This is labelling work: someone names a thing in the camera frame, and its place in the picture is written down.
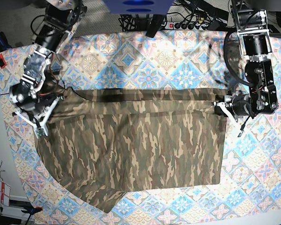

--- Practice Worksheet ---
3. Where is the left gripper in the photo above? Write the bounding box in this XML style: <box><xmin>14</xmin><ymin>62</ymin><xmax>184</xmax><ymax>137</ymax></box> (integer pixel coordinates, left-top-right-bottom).
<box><xmin>213</xmin><ymin>94</ymin><xmax>256</xmax><ymax>117</ymax></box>

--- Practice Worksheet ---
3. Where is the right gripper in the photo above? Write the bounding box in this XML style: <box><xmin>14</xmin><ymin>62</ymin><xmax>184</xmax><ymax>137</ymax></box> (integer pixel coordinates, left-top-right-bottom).
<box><xmin>16</xmin><ymin>89</ymin><xmax>61</xmax><ymax>120</ymax></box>

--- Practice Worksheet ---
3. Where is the camouflage T-shirt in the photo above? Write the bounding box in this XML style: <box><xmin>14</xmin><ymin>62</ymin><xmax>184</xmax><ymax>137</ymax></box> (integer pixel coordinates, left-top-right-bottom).
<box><xmin>35</xmin><ymin>88</ymin><xmax>227</xmax><ymax>212</ymax></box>

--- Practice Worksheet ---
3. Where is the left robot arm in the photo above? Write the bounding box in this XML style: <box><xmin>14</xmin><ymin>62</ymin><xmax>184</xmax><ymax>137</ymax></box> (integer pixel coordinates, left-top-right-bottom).
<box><xmin>214</xmin><ymin>0</ymin><xmax>279</xmax><ymax>119</ymax></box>

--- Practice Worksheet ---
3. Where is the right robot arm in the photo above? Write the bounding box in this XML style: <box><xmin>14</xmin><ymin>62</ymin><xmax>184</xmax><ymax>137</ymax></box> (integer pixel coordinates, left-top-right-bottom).
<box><xmin>9</xmin><ymin>0</ymin><xmax>87</xmax><ymax>123</ymax></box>

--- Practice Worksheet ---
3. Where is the white power strip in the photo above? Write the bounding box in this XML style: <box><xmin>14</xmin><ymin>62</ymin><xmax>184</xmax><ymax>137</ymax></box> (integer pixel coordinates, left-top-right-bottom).
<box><xmin>164</xmin><ymin>22</ymin><xmax>208</xmax><ymax>30</ymax></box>

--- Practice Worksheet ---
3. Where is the patterned tile tablecloth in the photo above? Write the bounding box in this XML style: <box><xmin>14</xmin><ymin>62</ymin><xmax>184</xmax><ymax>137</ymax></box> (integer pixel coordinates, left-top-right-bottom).
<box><xmin>0</xmin><ymin>31</ymin><xmax>281</xmax><ymax>225</ymax></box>

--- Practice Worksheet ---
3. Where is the red white paper tag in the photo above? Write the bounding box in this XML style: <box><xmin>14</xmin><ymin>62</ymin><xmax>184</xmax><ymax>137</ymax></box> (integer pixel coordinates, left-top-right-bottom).
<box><xmin>0</xmin><ymin>180</ymin><xmax>11</xmax><ymax>206</ymax></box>

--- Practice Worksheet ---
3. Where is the black clamp lower left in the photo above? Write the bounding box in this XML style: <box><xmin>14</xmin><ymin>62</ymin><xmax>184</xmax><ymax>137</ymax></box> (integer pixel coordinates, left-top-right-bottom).
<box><xmin>21</xmin><ymin>206</ymin><xmax>43</xmax><ymax>215</ymax></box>

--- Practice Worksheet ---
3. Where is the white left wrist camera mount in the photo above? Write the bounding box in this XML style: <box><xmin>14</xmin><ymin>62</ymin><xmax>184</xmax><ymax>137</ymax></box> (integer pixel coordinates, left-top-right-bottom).
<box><xmin>220</xmin><ymin>107</ymin><xmax>243</xmax><ymax>138</ymax></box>

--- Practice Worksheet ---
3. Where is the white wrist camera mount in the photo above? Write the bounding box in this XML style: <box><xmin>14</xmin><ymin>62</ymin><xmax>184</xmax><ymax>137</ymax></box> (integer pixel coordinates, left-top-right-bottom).
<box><xmin>220</xmin><ymin>107</ymin><xmax>243</xmax><ymax>138</ymax></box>
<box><xmin>13</xmin><ymin>94</ymin><xmax>65</xmax><ymax>138</ymax></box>

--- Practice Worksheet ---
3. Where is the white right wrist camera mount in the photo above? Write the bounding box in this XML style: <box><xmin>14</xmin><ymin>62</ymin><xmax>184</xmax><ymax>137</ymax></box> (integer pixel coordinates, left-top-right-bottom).
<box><xmin>13</xmin><ymin>94</ymin><xmax>65</xmax><ymax>138</ymax></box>

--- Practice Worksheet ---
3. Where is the blue handled clamp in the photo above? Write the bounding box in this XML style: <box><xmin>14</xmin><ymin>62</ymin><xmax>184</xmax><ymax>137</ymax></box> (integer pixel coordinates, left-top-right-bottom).
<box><xmin>0</xmin><ymin>32</ymin><xmax>11</xmax><ymax>51</ymax></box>

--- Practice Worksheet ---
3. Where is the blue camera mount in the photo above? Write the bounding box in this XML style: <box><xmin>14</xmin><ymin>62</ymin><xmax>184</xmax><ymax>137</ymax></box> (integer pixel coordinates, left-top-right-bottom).
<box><xmin>103</xmin><ymin>0</ymin><xmax>174</xmax><ymax>15</ymax></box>

